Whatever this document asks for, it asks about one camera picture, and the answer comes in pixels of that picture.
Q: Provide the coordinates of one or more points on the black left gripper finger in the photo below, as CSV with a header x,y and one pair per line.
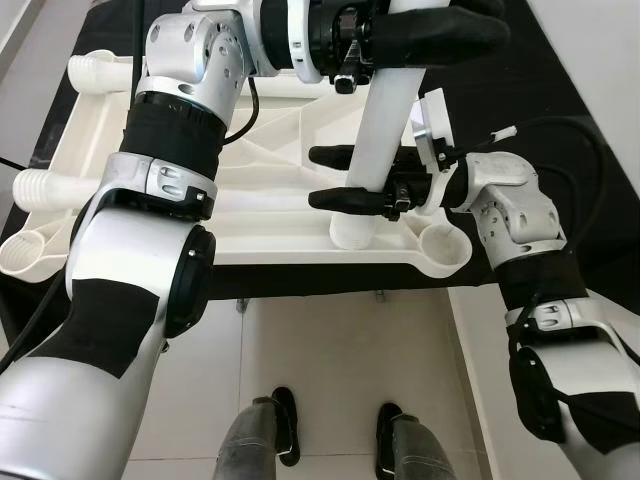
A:
x,y
475,5
440,40

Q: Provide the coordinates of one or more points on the white plastic table top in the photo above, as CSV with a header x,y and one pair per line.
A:
x,y
270,215

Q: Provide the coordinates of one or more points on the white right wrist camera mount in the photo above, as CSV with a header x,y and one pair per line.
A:
x,y
432,125

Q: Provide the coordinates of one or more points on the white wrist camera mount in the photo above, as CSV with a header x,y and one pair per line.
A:
x,y
300,50
432,125

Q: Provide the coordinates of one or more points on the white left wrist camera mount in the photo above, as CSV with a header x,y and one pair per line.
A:
x,y
300,50

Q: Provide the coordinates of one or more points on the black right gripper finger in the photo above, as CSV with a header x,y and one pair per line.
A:
x,y
330,158
345,200

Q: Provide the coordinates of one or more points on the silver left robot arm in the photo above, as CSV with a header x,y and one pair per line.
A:
x,y
180,60

